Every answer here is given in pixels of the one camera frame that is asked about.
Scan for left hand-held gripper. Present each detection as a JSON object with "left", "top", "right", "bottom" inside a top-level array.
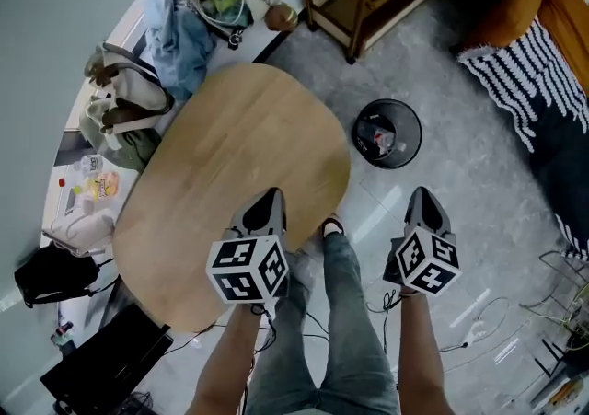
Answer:
[{"left": 205, "top": 188, "right": 291, "bottom": 308}]

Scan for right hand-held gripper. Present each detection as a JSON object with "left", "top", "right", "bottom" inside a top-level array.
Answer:
[{"left": 383, "top": 186, "right": 462, "bottom": 297}]

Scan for black mesh waste bin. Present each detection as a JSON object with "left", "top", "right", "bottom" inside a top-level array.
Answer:
[{"left": 352, "top": 98, "right": 423, "bottom": 170}]

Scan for person's left forearm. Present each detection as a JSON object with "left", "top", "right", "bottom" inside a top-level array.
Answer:
[{"left": 186, "top": 302, "right": 272, "bottom": 415}]

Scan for person's right forearm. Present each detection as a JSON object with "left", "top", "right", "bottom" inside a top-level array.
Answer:
[{"left": 398, "top": 291, "right": 455, "bottom": 415}]

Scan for oval wooden table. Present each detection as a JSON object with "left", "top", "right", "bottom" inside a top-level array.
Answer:
[{"left": 112, "top": 62, "right": 352, "bottom": 335}]

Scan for person's right shoe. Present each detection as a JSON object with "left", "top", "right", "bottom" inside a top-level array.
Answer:
[{"left": 320, "top": 213, "right": 345, "bottom": 238}]

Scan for person's left leg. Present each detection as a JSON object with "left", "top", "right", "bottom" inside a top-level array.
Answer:
[{"left": 248, "top": 249, "right": 323, "bottom": 415}]

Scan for person's leg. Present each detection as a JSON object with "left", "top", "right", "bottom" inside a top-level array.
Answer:
[
  {"left": 317, "top": 233, "right": 399, "bottom": 415},
  {"left": 248, "top": 249, "right": 323, "bottom": 415}
]

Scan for person's right leg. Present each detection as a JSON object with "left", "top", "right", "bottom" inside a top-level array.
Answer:
[{"left": 317, "top": 233, "right": 399, "bottom": 415}]

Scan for olive green bag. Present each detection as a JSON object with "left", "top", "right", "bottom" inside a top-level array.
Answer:
[{"left": 108, "top": 127, "right": 162, "bottom": 175}]

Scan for black white striped blanket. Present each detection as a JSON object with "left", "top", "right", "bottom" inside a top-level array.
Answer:
[{"left": 457, "top": 19, "right": 589, "bottom": 260}]

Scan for white kettle jug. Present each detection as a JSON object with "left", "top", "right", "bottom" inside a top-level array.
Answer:
[{"left": 41, "top": 208, "right": 116, "bottom": 254}]

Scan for clear jar white label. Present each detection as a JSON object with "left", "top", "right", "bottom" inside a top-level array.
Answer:
[{"left": 81, "top": 154, "right": 106, "bottom": 174}]

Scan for light blue garment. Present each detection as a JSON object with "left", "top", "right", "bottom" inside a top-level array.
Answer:
[{"left": 144, "top": 0, "right": 217, "bottom": 101}]

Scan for brown round pouch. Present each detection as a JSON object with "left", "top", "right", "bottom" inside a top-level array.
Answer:
[{"left": 265, "top": 3, "right": 299, "bottom": 31}]

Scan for black flat monitor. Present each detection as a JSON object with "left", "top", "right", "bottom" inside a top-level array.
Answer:
[{"left": 39, "top": 302, "right": 174, "bottom": 415}]

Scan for black backpack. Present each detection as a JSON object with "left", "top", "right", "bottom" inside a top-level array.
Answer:
[{"left": 13, "top": 242, "right": 101, "bottom": 309}]

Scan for small green bottle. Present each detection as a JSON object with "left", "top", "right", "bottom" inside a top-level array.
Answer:
[{"left": 50, "top": 318, "right": 77, "bottom": 346}]

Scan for large orange cushion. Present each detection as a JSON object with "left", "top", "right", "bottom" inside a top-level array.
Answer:
[{"left": 537, "top": 0, "right": 589, "bottom": 97}]

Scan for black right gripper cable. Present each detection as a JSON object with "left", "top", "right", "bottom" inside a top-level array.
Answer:
[{"left": 365, "top": 288, "right": 410, "bottom": 354}]

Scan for white wire rack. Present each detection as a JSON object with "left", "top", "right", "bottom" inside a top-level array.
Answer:
[{"left": 519, "top": 249, "right": 589, "bottom": 377}]

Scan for cream handbag brown straps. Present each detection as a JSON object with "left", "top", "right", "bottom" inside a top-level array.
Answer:
[{"left": 80, "top": 42, "right": 176, "bottom": 152}]

